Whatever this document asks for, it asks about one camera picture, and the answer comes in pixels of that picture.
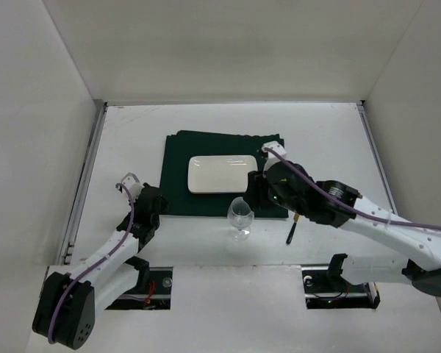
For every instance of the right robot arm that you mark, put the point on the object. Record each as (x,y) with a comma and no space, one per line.
(417,258)

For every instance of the gold knife dark handle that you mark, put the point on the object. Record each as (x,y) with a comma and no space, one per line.
(292,230)

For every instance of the clear wine glass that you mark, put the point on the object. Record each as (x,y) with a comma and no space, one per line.
(240,216)

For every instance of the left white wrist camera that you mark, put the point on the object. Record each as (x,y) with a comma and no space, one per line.
(131,183)

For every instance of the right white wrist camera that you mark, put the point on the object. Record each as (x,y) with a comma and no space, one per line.
(271,151)

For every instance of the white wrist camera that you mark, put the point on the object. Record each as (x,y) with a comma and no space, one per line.
(271,151)
(131,183)

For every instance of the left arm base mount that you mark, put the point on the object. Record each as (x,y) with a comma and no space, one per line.
(152,290)

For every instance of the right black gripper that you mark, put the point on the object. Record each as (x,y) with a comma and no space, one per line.
(256,189)

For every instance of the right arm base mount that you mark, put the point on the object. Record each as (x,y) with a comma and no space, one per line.
(325,289)

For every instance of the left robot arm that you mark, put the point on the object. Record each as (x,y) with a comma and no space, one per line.
(70,301)

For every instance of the left aluminium table rail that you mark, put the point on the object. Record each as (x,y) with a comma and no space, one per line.
(71,229)

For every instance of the white rectangular plate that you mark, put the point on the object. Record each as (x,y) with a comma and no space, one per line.
(219,173)

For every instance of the right aluminium table rail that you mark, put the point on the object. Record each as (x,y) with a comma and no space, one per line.
(362,113)

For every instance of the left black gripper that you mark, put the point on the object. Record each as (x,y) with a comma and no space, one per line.
(156,201)

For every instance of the aluminium table rail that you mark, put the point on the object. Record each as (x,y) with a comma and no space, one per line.
(362,113)
(71,229)

